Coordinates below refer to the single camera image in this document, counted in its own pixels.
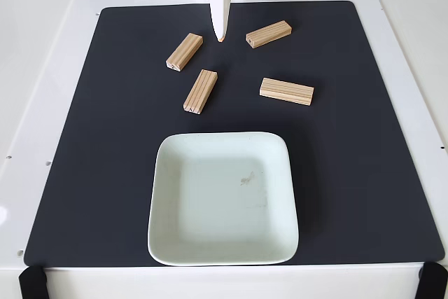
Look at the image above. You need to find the black table mat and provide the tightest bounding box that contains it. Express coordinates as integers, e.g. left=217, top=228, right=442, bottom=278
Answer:
left=23, top=0, right=445, bottom=267

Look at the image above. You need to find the grooved wooden block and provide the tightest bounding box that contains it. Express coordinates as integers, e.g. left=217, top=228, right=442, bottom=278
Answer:
left=259, top=77, right=315, bottom=106
left=182, top=69, right=218, bottom=116
left=165, top=32, right=204, bottom=74
left=245, top=20, right=293, bottom=49

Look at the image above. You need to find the pale green square plate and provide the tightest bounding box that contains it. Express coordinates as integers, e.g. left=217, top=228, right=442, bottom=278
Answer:
left=146, top=132, right=300, bottom=267

